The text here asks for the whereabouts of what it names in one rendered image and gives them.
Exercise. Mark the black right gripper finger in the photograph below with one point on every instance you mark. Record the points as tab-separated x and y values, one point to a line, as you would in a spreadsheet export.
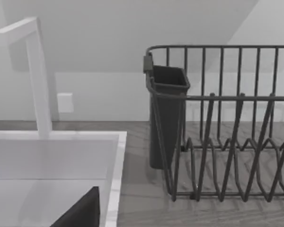
85	210

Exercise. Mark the white sink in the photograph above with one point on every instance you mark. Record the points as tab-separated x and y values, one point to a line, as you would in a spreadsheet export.
61	160

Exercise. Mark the dark grey cutlery holder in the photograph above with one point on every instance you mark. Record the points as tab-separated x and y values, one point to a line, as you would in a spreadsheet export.
165	113

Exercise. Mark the tall white tap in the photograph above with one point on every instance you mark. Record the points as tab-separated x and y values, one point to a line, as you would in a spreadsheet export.
39	78

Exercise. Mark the white wall socket plate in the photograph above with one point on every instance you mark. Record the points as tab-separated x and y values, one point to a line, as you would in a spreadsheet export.
65	102

